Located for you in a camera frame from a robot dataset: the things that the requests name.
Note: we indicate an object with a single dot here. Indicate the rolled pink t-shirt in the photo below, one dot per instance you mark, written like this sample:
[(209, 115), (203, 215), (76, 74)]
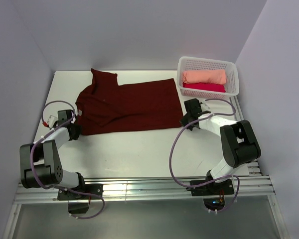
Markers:
[(206, 87)]

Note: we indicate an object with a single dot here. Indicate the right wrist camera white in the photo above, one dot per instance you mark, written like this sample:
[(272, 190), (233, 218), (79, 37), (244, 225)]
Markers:
[(205, 107)]

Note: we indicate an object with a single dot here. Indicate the rolled peach t-shirt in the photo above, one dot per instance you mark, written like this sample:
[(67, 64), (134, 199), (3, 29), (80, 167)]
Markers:
[(205, 76)]

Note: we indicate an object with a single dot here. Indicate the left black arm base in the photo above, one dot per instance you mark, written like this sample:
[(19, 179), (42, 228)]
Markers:
[(79, 204)]

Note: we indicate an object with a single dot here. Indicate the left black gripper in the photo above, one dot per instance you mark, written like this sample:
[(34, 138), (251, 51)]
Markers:
[(78, 130)]

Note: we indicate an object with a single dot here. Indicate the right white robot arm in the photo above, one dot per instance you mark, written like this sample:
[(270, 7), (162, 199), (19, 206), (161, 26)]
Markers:
[(238, 141)]

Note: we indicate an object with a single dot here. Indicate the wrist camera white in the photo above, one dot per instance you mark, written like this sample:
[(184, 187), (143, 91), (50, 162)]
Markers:
[(205, 107), (51, 122)]

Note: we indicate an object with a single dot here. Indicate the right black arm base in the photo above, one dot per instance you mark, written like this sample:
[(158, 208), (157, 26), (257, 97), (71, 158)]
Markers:
[(213, 194)]

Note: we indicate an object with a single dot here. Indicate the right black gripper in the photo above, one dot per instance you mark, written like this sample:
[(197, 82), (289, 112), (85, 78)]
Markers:
[(183, 121)]

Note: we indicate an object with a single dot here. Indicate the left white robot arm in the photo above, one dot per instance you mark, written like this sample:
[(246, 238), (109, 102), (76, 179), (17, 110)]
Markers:
[(43, 157)]

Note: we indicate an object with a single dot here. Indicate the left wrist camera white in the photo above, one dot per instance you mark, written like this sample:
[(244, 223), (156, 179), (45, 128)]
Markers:
[(51, 122)]

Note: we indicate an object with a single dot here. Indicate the aluminium rail frame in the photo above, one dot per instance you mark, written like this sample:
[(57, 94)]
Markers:
[(151, 208)]

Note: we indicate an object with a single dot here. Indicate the white plastic basket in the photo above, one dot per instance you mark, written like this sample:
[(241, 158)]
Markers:
[(193, 63)]

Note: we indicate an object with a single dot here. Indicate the dark red t-shirt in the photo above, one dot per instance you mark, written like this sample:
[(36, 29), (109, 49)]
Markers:
[(106, 107)]

